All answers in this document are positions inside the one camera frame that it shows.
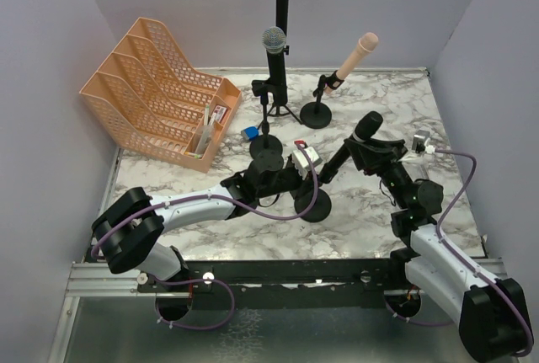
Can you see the red white staple box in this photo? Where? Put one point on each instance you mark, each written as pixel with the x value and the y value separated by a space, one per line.
pixel 218 114

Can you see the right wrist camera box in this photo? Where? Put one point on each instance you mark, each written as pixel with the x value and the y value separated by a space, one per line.
pixel 421 144

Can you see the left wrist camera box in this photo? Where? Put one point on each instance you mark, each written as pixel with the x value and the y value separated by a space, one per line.
pixel 305 158

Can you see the blue small box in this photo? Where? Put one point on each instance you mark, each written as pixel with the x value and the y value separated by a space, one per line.
pixel 250 133

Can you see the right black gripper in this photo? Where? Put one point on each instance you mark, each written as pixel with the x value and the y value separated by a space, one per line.
pixel 376 154

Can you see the beige microphone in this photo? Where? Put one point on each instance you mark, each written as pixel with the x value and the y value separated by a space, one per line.
pixel 366 44

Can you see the black tripod mic stand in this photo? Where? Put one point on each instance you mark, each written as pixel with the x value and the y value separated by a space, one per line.
pixel 277 78

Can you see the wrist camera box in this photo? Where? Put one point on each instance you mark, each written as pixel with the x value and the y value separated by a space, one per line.
pixel 305 158
pixel 421 144

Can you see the round-base mic stand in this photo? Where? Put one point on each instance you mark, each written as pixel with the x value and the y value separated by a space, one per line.
pixel 265 141
pixel 320 209
pixel 316 115

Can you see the orange plastic file organizer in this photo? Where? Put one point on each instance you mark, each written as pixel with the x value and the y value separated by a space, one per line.
pixel 151 100

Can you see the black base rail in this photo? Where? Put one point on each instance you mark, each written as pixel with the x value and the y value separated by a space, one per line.
pixel 308 283

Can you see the silver-head black microphone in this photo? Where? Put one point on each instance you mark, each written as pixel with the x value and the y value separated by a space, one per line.
pixel 274 42

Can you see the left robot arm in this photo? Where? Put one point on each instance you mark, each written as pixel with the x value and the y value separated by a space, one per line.
pixel 127 232

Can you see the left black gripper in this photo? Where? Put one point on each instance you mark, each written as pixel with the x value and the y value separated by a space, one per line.
pixel 303 180

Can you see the white pen in organizer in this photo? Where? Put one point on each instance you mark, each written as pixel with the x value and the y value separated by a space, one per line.
pixel 207 126

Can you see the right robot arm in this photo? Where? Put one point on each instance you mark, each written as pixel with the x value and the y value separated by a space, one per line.
pixel 490 313

